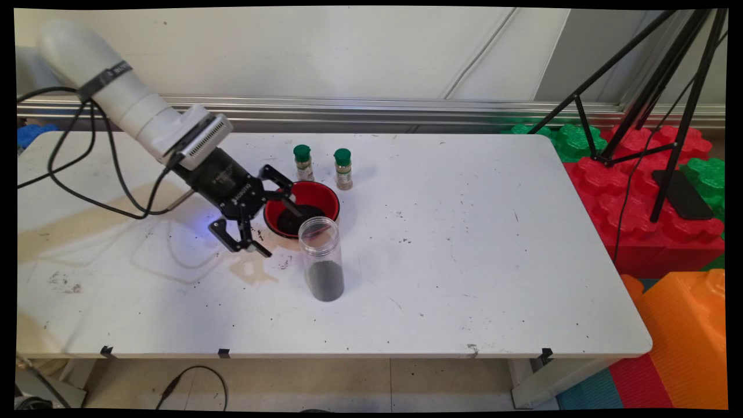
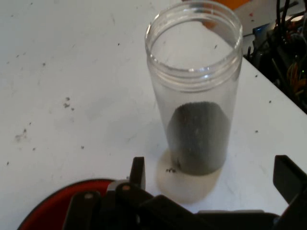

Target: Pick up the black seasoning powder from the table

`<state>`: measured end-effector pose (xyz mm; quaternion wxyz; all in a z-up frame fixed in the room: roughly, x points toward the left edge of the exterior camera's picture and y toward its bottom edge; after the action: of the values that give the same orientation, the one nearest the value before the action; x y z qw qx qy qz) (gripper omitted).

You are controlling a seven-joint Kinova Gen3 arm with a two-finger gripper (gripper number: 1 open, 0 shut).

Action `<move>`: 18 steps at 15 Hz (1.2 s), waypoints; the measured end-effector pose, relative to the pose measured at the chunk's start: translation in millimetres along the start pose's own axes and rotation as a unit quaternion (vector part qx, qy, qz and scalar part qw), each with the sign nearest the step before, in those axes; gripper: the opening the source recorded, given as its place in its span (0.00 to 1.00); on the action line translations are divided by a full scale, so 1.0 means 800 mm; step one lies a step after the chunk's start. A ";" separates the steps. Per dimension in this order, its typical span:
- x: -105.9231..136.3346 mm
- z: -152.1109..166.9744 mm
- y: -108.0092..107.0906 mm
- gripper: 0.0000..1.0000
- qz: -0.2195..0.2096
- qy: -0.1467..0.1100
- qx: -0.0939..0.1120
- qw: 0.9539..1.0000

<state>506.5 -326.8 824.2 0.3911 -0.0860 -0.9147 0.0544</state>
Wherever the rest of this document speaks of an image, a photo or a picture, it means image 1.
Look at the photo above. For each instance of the white table leg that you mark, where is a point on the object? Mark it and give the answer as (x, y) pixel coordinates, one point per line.
(551, 380)

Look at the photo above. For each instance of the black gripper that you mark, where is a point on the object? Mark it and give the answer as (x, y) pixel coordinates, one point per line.
(226, 183)

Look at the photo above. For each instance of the clear plastic jar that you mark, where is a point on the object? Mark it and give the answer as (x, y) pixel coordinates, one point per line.
(325, 278)

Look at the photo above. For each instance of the aluminium wall rail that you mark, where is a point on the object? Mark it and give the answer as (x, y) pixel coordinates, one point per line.
(464, 110)

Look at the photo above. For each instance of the grey table foot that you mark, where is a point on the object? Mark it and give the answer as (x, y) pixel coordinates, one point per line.
(78, 397)

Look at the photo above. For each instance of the black seeds pile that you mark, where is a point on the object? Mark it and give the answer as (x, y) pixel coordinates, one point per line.
(287, 225)

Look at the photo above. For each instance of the red giant building block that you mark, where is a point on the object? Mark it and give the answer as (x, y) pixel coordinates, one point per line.
(638, 232)

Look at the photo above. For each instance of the green-capped spice bottle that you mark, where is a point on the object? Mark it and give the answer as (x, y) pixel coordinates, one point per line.
(343, 174)
(303, 168)

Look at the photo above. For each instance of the red floor mat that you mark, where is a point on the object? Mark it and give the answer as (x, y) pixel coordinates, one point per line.
(638, 383)

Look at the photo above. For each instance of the black flat phone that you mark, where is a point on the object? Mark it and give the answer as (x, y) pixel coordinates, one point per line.
(693, 203)

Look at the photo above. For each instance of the orange giant building block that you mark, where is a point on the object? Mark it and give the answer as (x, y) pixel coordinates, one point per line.
(685, 337)

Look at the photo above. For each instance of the teal floor mat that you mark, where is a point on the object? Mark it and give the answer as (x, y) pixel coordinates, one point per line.
(586, 392)

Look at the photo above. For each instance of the black tripod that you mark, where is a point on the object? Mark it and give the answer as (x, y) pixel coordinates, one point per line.
(686, 119)

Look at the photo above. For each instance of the red bowl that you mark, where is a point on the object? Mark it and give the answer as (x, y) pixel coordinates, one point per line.
(316, 194)

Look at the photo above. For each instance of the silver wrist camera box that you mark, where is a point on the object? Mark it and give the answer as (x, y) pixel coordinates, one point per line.
(203, 139)

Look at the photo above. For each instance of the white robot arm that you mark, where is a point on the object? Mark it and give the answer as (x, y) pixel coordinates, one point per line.
(116, 87)

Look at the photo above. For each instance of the green giant building block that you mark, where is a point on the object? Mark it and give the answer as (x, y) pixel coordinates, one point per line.
(708, 180)
(574, 142)

